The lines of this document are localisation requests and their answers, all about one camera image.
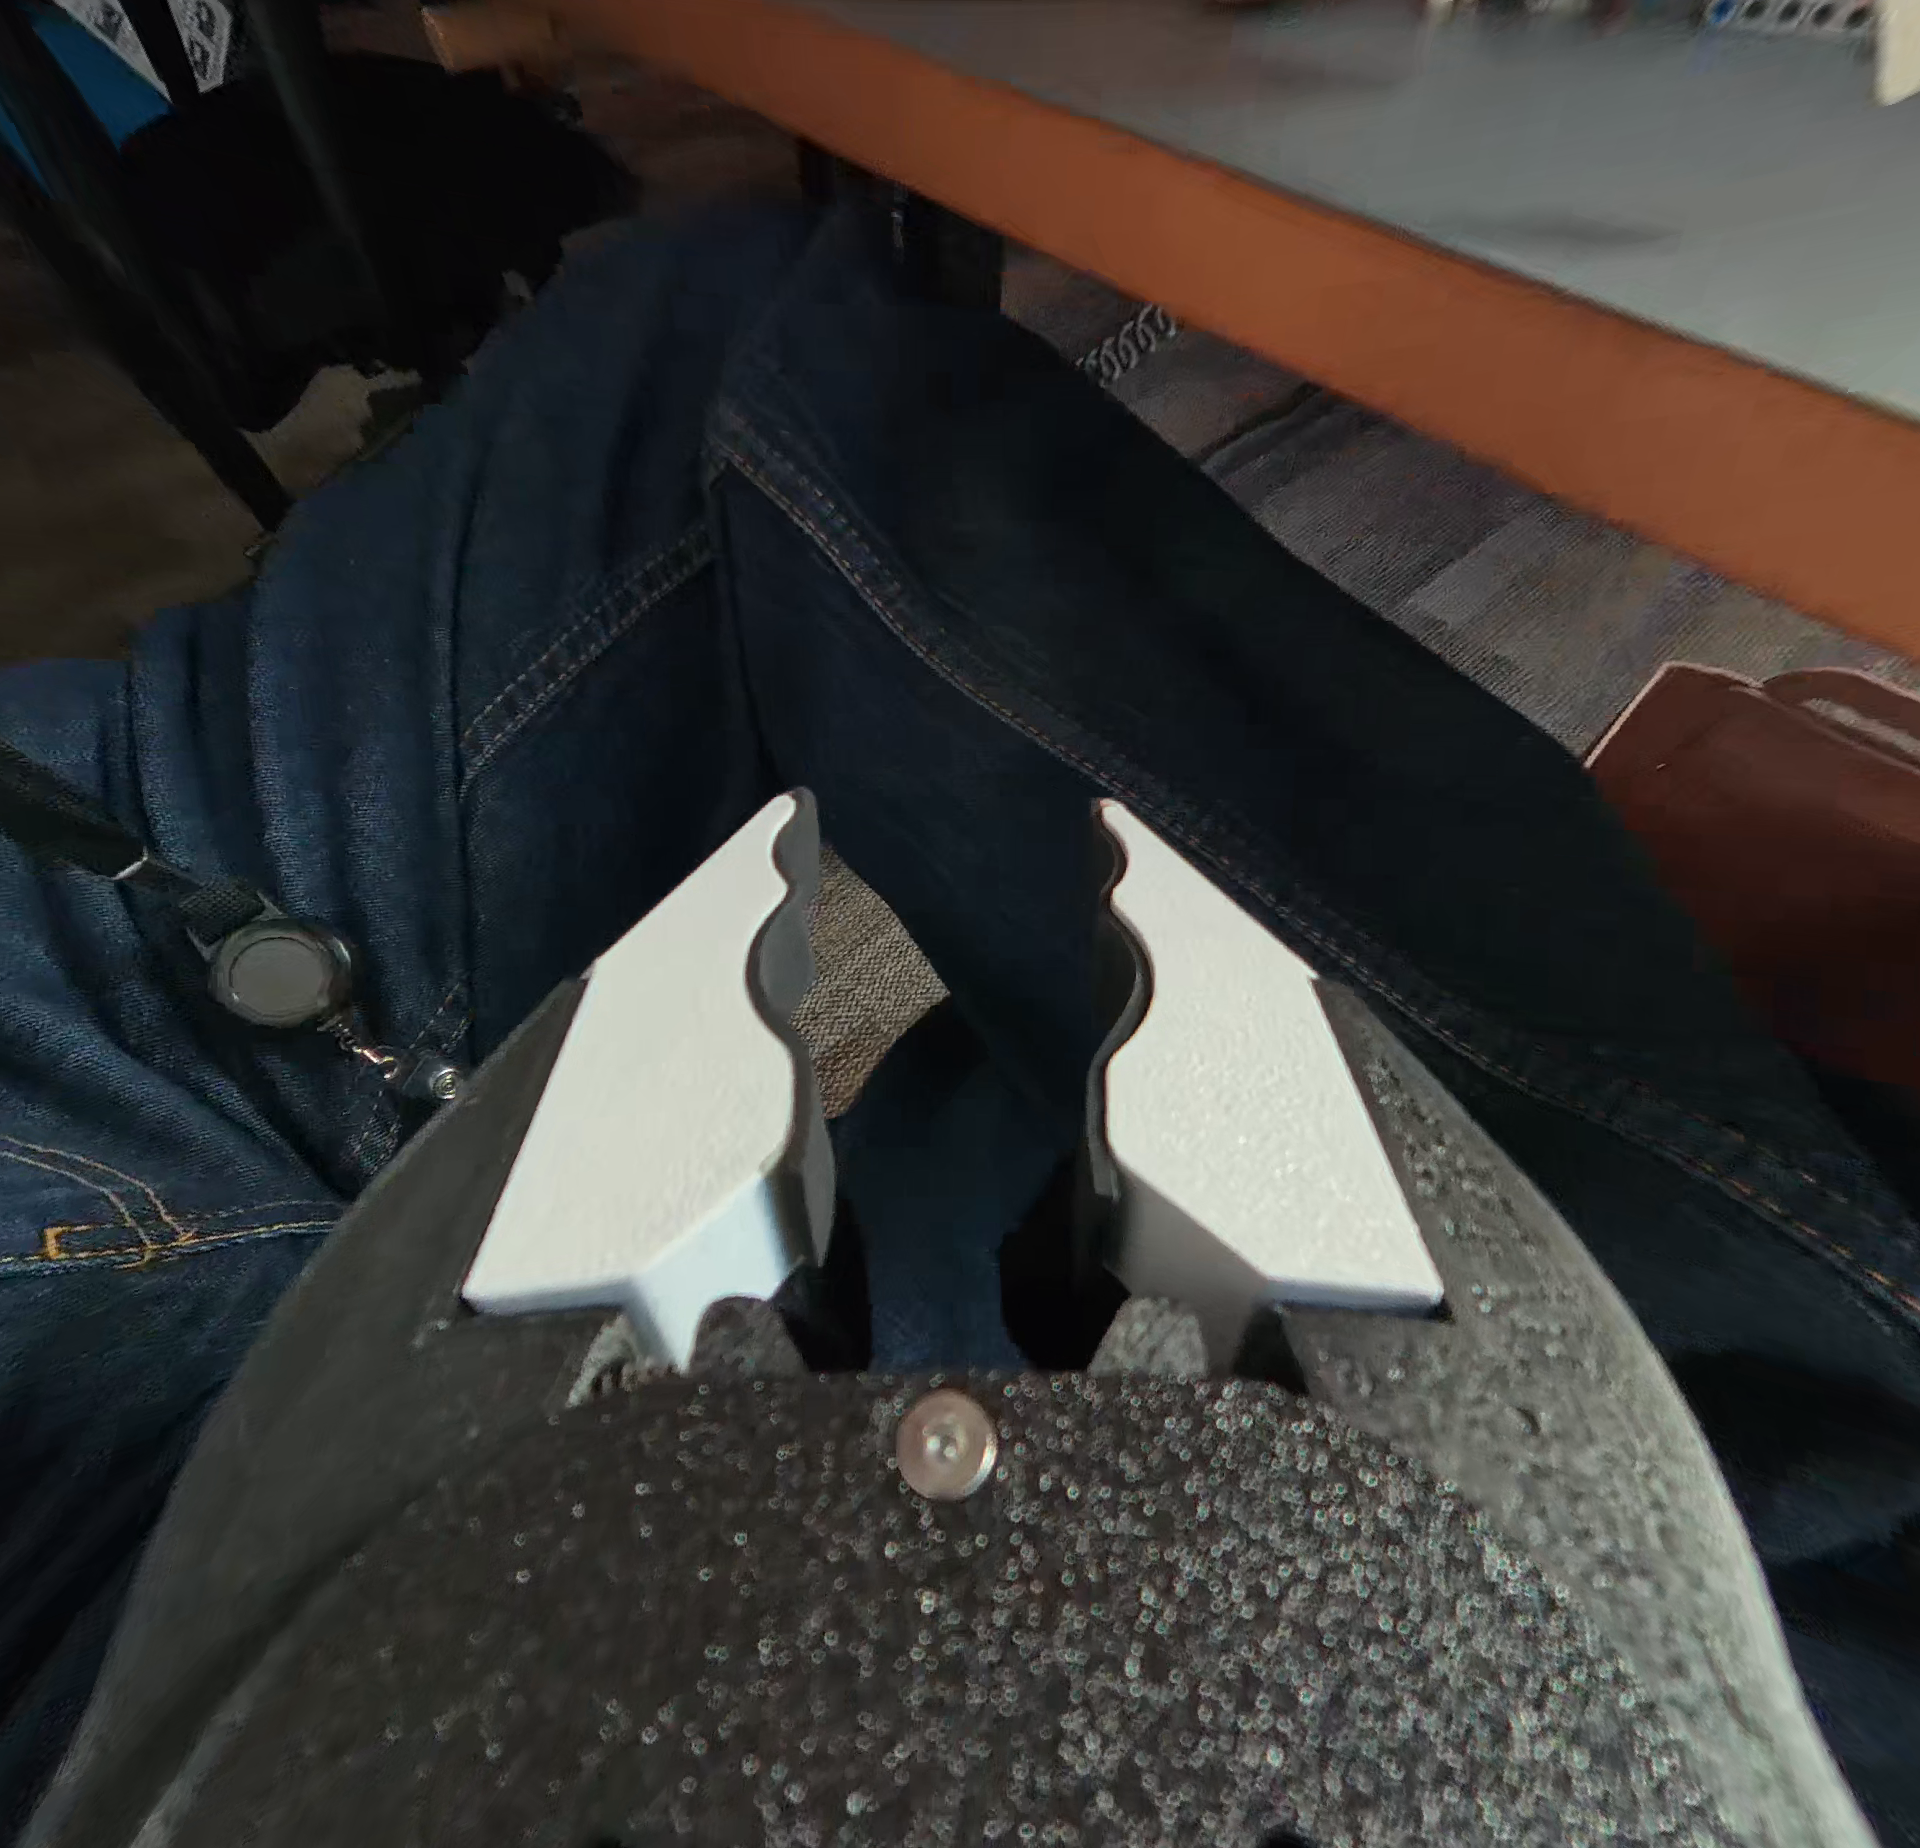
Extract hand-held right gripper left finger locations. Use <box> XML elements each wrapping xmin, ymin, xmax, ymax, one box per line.
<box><xmin>462</xmin><ymin>790</ymin><xmax>837</xmax><ymax>1369</ymax></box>

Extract person's blue jeans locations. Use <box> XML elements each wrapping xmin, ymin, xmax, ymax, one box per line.
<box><xmin>0</xmin><ymin>203</ymin><xmax>1920</xmax><ymax>1848</ymax></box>

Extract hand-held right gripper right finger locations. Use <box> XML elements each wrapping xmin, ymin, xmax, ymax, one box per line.
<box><xmin>1086</xmin><ymin>798</ymin><xmax>1446</xmax><ymax>1369</ymax></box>

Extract badge reel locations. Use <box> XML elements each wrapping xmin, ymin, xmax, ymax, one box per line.
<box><xmin>209</xmin><ymin>930</ymin><xmax>460</xmax><ymax>1099</ymax></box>

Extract brown leather bag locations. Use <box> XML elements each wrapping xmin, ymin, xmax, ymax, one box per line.
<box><xmin>1585</xmin><ymin>662</ymin><xmax>1920</xmax><ymax>1092</ymax></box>

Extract black table leg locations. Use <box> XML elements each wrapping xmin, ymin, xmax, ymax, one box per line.
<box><xmin>794</xmin><ymin>137</ymin><xmax>1009</xmax><ymax>312</ymax></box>

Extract dark bag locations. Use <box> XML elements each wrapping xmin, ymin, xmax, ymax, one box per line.
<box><xmin>119</xmin><ymin>77</ymin><xmax>631</xmax><ymax>431</ymax></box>

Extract black lanyard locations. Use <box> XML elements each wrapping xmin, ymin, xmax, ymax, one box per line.
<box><xmin>0</xmin><ymin>743</ymin><xmax>264</xmax><ymax>931</ymax></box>

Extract grey chair seat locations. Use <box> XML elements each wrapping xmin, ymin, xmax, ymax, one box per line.
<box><xmin>801</xmin><ymin>841</ymin><xmax>954</xmax><ymax>1121</ymax></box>

